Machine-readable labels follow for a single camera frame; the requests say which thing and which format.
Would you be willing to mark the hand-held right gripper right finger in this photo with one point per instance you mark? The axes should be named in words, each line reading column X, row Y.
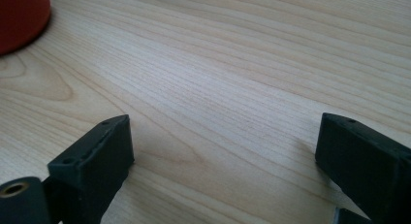
column 365, row 162

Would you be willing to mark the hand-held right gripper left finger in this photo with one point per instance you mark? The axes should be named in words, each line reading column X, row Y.
column 93, row 162

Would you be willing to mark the red round object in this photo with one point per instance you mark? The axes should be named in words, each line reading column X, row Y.
column 19, row 17

